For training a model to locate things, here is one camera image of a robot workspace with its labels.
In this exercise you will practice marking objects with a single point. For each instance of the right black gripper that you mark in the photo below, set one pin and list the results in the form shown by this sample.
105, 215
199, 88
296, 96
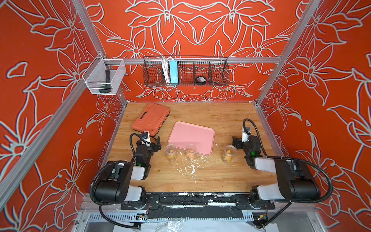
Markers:
239, 143

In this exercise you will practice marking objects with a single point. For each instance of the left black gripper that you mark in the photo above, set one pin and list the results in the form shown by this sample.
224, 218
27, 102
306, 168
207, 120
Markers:
153, 146

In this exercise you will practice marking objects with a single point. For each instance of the clear cookie jar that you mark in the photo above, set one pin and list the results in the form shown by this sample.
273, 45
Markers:
171, 152
191, 151
228, 153

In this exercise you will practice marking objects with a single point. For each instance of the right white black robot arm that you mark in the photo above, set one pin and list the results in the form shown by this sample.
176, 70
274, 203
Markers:
295, 182

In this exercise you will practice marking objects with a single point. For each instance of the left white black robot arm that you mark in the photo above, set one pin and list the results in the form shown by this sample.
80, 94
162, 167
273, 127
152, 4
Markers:
111, 185

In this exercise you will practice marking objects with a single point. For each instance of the orange plastic tool case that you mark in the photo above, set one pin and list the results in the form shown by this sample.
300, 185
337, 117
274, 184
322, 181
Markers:
151, 119

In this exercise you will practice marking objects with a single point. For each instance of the pink plastic tray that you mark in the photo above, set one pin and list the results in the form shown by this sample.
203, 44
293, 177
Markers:
184, 134

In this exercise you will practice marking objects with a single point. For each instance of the dark green flashlight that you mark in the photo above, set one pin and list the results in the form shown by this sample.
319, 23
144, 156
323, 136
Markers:
106, 87

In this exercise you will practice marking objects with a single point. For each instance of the light blue box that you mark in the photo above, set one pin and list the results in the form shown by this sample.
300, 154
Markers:
173, 65

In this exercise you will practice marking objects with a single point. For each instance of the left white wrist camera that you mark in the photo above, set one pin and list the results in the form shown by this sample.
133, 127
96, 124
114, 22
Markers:
146, 139

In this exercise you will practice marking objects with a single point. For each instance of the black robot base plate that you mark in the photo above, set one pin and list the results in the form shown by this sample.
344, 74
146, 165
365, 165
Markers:
172, 204

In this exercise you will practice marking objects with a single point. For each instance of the black wire wall basket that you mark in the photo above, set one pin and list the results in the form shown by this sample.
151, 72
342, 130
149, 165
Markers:
215, 69

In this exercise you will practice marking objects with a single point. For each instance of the clear plastic wall bin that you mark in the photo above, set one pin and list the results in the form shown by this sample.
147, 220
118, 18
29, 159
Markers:
94, 76

